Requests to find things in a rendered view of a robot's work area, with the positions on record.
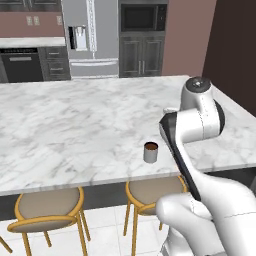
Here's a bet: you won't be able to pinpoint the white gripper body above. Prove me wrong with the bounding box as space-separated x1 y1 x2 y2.
162 107 181 115

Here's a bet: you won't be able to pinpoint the grey cup of hot chocolate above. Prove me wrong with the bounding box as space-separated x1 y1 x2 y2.
143 141 159 164

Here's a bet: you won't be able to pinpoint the dark grey tall cupboard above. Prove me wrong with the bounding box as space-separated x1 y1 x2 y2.
118 0 170 79

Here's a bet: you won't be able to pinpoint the yellow stool with beige seat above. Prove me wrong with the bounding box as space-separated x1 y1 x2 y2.
6 186 92 256
122 175 190 256

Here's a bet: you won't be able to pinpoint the black microwave oven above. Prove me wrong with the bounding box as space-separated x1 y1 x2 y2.
119 3 168 33

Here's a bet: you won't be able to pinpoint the silver fridge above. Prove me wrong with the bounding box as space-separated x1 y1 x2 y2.
61 0 120 80

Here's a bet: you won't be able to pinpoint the dark grey drawer unit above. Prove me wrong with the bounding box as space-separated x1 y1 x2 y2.
37 46 72 82

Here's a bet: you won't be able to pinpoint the black dishwasher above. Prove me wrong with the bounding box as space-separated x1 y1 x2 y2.
0 47 45 84

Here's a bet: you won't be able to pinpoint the dark grey wall cupboards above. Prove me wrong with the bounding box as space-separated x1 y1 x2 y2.
0 0 63 13

